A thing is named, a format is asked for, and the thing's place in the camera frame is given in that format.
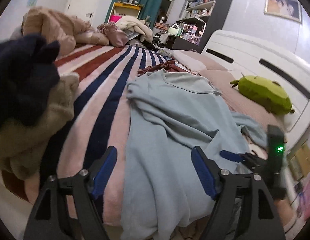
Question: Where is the magenta pink bag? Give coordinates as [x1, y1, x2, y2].
[109, 15, 122, 23]

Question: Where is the striped fleece blanket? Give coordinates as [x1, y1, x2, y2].
[0, 46, 173, 226]

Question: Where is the light blue sweatshirt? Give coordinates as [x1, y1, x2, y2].
[121, 70, 267, 239]

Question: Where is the cream clothes pile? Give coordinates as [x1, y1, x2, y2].
[115, 16, 153, 43]

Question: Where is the pink satin bag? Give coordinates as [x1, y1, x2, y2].
[97, 22, 128, 47]

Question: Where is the yellow shelf unit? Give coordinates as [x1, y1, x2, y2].
[107, 2, 143, 23]

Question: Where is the pink far pillow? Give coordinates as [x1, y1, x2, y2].
[170, 50, 227, 72]

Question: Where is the black bookshelf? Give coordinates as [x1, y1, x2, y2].
[172, 0, 232, 53]

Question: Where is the dark navy garment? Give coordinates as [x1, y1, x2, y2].
[0, 34, 60, 128]

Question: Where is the white bed headboard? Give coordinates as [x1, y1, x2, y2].
[202, 30, 310, 132]

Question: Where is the green avocado plush toy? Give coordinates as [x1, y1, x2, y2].
[230, 75, 295, 115]

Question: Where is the framed wall photo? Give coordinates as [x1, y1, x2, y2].
[264, 0, 302, 24]

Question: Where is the white door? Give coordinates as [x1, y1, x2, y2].
[64, 0, 106, 28]

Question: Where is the pink ribbed near pillow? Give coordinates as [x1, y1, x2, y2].
[199, 70, 284, 131]

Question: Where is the beige fleece garment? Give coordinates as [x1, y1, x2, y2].
[0, 73, 80, 180]

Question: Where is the tan pink crumpled duvet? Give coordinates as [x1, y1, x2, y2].
[21, 7, 109, 56]

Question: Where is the maroon red garment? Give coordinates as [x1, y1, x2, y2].
[137, 60, 192, 76]

